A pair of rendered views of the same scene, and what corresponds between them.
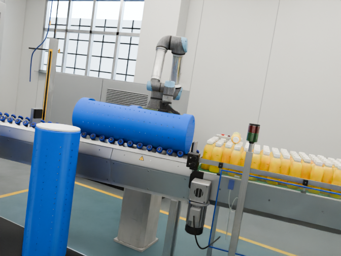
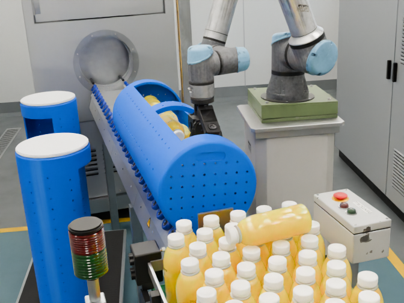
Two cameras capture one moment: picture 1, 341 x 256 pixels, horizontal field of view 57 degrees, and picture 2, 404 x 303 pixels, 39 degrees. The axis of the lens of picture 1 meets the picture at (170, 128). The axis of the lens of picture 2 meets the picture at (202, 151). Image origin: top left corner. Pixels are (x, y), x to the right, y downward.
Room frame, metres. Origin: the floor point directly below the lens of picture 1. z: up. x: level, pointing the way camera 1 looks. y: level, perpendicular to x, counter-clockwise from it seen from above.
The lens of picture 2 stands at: (1.49, -1.37, 1.71)
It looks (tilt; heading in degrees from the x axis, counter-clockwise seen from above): 19 degrees down; 59
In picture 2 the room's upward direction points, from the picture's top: 3 degrees counter-clockwise
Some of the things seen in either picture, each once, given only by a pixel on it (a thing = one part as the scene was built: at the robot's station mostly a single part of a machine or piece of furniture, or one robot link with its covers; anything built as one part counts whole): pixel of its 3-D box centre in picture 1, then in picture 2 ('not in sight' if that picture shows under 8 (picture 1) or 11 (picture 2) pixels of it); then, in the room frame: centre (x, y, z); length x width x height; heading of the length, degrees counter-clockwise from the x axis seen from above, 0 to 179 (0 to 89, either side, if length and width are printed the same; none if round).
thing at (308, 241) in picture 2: not in sight; (309, 241); (2.27, -0.51, 1.08); 0.04 x 0.04 x 0.02
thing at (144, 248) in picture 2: (193, 161); (148, 264); (2.02, -0.18, 0.95); 0.10 x 0.07 x 0.10; 165
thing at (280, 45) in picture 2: (159, 90); (289, 50); (2.77, 0.15, 1.38); 0.13 x 0.12 x 0.14; 86
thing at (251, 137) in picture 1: (252, 136); (89, 259); (1.78, -0.46, 1.18); 0.06 x 0.06 x 0.05
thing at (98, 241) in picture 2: (253, 129); (87, 237); (1.78, -0.46, 1.23); 0.06 x 0.06 x 0.04
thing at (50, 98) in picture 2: not in sight; (47, 98); (2.29, 1.51, 1.03); 0.28 x 0.28 x 0.01
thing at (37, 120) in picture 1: (36, 117); not in sight; (2.57, 1.10, 1.00); 0.10 x 0.04 x 0.15; 165
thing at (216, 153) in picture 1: (215, 158); (178, 275); (2.03, -0.32, 0.99); 0.07 x 0.07 x 0.18
